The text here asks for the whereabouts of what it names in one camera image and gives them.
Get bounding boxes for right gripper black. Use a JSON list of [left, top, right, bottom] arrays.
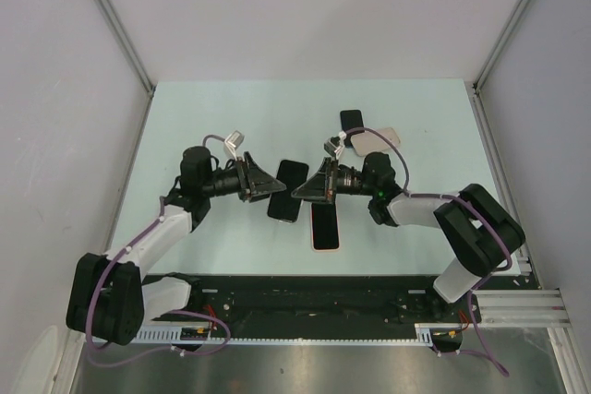
[[292, 158, 377, 205]]

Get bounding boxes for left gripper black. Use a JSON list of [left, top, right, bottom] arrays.
[[202, 152, 285, 203]]

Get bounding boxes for clear transparent phone case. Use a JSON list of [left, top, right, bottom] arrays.
[[266, 159, 310, 226]]

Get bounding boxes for pink phone case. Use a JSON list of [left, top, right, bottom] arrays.
[[308, 202, 343, 254]]

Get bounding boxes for beige phone case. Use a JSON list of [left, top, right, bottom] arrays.
[[350, 127, 401, 157]]

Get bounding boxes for black phone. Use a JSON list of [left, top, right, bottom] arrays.
[[340, 109, 364, 131], [267, 160, 309, 223]]

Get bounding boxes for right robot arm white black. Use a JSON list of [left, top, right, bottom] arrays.
[[292, 152, 526, 321]]

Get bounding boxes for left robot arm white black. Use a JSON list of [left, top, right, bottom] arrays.
[[66, 146, 286, 345]]

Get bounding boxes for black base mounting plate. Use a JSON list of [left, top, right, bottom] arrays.
[[154, 275, 481, 335]]

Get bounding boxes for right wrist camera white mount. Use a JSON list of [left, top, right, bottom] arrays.
[[324, 131, 347, 161]]

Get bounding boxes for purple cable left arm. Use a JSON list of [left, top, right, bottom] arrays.
[[85, 134, 232, 370]]

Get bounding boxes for white slotted cable duct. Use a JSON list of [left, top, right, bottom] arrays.
[[132, 320, 460, 346]]

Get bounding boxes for aluminium rail profile front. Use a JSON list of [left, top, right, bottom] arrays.
[[475, 290, 571, 328]]

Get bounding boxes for left aluminium frame post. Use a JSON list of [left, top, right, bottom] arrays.
[[68, 0, 155, 94]]

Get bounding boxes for aluminium frame post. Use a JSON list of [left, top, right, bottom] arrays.
[[68, 0, 155, 94], [472, 0, 534, 94]]

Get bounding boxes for right aluminium frame post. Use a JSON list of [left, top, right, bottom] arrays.
[[472, 0, 534, 94]]

